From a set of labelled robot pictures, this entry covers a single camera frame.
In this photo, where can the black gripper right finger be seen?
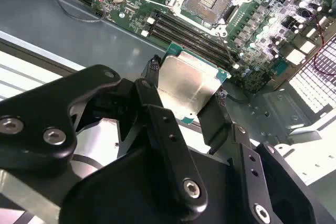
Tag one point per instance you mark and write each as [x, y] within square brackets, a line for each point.
[249, 190]

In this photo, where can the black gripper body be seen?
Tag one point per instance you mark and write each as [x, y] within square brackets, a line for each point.
[131, 195]

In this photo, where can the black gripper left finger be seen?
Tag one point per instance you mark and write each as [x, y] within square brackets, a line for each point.
[31, 108]

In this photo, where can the silver CPU with green edge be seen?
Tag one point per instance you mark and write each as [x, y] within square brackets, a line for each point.
[183, 82]

